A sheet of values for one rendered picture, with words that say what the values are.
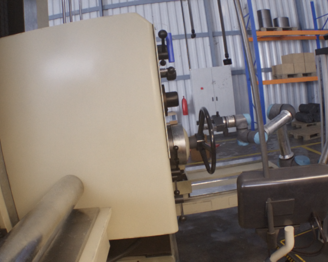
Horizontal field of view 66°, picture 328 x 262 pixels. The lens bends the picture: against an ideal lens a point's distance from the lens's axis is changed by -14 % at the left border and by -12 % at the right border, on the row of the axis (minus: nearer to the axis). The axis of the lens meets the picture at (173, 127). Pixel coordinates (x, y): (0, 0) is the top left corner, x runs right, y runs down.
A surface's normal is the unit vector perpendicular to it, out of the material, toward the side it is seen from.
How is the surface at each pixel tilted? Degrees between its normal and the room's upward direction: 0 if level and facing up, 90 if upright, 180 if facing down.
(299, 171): 20
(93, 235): 0
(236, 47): 90
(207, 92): 90
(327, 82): 90
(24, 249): 56
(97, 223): 0
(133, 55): 90
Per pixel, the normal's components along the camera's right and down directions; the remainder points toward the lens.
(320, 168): -0.18, -0.87
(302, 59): 0.10, 0.12
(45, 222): 0.76, -0.65
